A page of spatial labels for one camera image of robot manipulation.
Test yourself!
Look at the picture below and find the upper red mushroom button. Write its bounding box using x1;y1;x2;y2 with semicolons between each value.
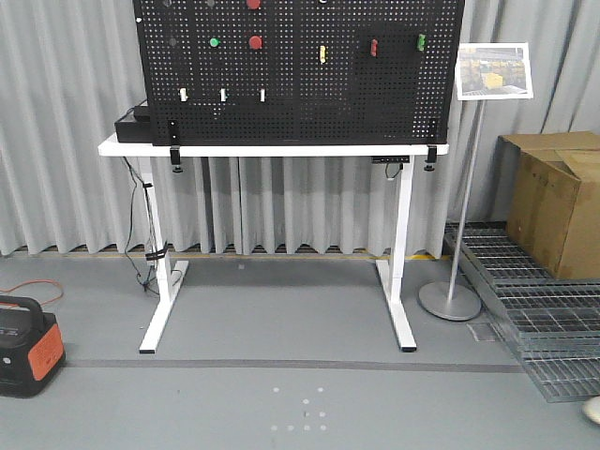
247;0;262;10

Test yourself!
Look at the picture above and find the black orange power station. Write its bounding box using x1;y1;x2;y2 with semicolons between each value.
1;295;66;398

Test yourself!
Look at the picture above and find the black pegboard clamp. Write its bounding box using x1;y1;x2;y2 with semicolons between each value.
168;120;183;173
424;118;438;172

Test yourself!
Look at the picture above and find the white standing desk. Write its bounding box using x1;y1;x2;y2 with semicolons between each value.
97;134;449;354

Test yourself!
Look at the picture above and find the right black pegboard clamp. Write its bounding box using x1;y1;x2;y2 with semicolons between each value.
424;118;438;172

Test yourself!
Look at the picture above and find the orange power cable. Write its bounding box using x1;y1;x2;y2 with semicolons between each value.
0;279;64;309

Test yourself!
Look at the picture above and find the lower red mushroom button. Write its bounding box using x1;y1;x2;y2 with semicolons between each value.
248;35;263;51

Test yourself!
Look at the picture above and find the metal floor grating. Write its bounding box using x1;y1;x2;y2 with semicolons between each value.
459;222;599;402

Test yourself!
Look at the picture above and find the sign stand with photo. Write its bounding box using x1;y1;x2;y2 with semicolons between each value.
418;43;533;322

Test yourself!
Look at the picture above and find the black perforated pegboard panel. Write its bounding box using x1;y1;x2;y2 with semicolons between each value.
133;0;465;145

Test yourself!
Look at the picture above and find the left black pegboard clamp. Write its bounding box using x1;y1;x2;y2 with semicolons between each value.
168;120;183;173

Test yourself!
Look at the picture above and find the grey curtain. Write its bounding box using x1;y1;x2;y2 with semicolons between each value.
1;1;599;255

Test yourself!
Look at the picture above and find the red mushroom button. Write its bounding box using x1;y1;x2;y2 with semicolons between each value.
248;35;263;51
247;0;262;10

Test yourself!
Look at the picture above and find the white shoe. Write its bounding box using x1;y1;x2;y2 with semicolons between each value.
582;397;600;426

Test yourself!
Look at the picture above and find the black box on desk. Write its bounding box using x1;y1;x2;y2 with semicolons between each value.
114;99;153;143

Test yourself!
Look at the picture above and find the desk height control panel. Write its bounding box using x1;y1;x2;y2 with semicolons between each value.
371;156;411;164

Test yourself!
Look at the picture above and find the brown cardboard box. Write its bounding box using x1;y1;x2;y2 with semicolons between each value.
502;131;599;280

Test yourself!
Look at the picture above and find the black cable on desk leg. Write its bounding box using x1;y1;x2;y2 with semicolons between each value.
122;157;184;297

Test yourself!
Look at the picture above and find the green toggle switch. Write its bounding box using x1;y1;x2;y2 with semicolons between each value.
416;34;427;52

